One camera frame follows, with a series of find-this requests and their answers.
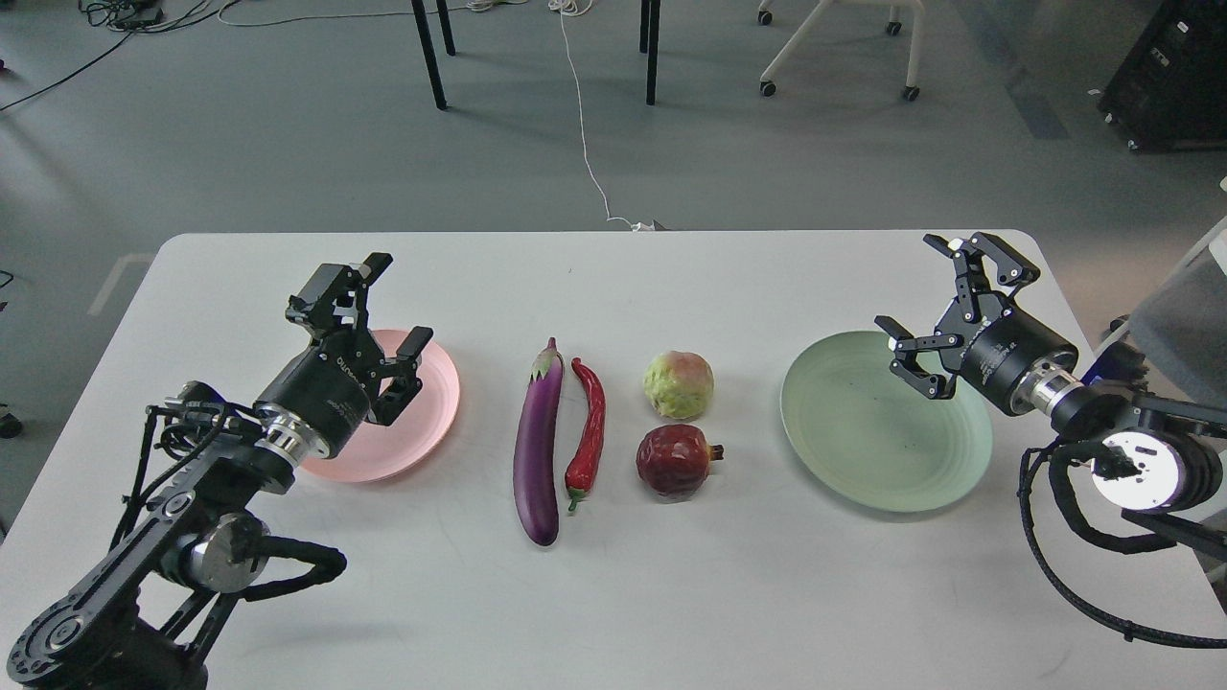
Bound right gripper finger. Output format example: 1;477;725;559
924;232;1040;327
872;317;963;399

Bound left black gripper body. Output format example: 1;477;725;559
255;297;404;459

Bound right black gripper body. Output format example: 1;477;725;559
939;297;1079;416

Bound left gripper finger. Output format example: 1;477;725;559
368;327;434;426
286;253;393;339

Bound purple eggplant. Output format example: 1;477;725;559
513;336;564;546

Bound green pink apple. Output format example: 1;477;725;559
640;351;715;421

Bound red pomegranate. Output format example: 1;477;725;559
636;424;724;498

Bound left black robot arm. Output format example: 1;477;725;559
6;253;433;689

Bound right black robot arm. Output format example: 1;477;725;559
875;232;1225;649

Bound pink plate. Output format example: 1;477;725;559
301;341;461;483

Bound green plate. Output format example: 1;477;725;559
779;331;993;514

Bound red chili pepper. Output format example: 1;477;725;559
564;357;609;514

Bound black equipment case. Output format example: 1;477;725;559
1099;1;1226;152

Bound white office chair base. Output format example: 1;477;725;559
757;0;928;103

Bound black table legs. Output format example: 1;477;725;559
410;0;663;110

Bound black floor cables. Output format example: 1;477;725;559
0;0;240;114

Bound white floor cable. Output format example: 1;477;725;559
217;0;666;233

